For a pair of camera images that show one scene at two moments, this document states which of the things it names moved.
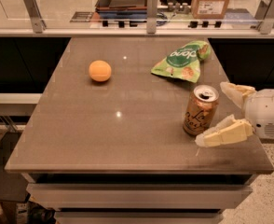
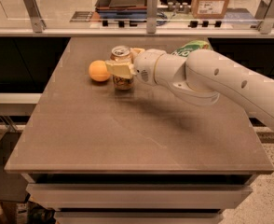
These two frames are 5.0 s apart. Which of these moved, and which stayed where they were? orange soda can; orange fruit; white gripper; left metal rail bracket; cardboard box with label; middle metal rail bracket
Moved: white gripper; orange soda can
Stayed: cardboard box with label; orange fruit; middle metal rail bracket; left metal rail bracket
